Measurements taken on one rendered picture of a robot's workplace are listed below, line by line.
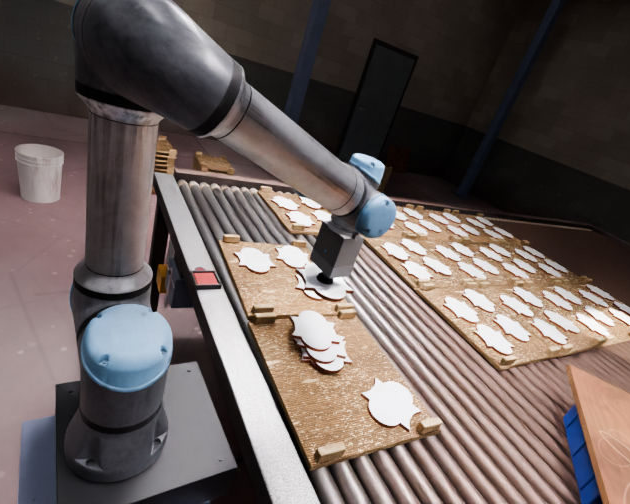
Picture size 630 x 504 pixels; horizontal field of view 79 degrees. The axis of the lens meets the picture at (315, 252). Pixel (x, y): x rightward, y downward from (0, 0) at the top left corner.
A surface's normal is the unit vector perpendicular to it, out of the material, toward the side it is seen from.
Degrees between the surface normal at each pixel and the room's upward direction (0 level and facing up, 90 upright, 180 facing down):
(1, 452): 0
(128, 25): 66
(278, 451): 0
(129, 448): 71
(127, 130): 89
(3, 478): 0
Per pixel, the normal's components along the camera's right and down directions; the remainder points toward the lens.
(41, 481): 0.29, -0.85
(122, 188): 0.41, 0.51
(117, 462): 0.41, 0.22
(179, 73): 0.23, 0.39
